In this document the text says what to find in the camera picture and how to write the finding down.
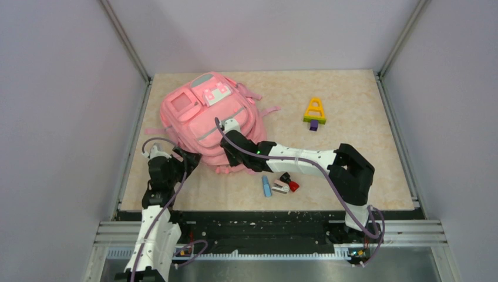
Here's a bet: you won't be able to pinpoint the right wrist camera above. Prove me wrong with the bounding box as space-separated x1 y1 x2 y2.
219 118 241 133

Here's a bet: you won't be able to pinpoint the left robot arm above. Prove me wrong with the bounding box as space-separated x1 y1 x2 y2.
114 143 201 281

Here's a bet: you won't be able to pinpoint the purple toy cube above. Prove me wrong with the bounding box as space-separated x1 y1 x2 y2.
309 120 319 132

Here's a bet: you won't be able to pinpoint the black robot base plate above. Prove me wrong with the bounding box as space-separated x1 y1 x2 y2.
171 211 378 244

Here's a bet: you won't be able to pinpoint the yellow toy triangle block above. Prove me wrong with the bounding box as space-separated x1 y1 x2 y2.
303 98 327 125

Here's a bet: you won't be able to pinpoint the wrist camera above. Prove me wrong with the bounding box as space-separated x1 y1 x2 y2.
219 118 241 133
142 143 171 160

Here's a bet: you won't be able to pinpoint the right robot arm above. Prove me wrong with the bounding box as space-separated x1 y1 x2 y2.
220 130 378 242

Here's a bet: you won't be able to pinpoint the pink student backpack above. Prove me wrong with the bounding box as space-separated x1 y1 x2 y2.
159 72 280 173

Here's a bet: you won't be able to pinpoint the red black stamp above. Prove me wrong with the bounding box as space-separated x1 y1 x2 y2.
279 172 300 192

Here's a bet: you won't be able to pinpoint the aluminium frame rail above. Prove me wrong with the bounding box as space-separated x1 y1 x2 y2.
97 0 152 83

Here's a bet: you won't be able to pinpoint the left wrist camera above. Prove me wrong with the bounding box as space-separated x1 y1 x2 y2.
142 143 171 160

